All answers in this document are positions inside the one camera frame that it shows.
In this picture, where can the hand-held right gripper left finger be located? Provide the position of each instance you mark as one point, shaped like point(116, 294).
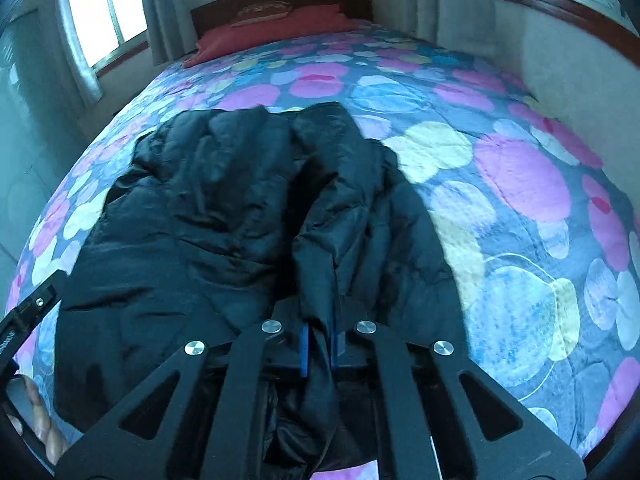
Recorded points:
point(303, 350)

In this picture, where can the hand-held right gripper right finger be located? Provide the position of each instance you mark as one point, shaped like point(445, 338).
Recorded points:
point(334, 347)

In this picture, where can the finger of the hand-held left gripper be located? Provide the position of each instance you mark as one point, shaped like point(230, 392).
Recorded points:
point(37, 305)

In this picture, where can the black puffer jacket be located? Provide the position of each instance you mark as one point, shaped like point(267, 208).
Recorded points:
point(200, 210)

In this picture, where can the person's left hand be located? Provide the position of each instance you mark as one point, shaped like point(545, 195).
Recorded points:
point(42, 425)

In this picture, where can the white wardrobe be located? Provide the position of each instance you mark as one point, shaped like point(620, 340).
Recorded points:
point(30, 135)

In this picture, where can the floral bedspread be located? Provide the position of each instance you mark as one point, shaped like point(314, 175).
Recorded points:
point(500, 200)

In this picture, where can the white sheer curtain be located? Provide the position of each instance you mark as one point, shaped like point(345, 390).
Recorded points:
point(82, 60)

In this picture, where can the red pillow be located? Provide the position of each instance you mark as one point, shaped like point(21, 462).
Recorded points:
point(280, 35)

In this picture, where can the grey curtain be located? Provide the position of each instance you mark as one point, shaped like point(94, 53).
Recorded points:
point(460, 5)
point(167, 10)

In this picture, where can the wooden headboard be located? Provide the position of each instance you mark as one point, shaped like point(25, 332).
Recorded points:
point(210, 17)

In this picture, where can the red patterned cushion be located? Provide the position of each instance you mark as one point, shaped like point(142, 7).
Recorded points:
point(262, 12)

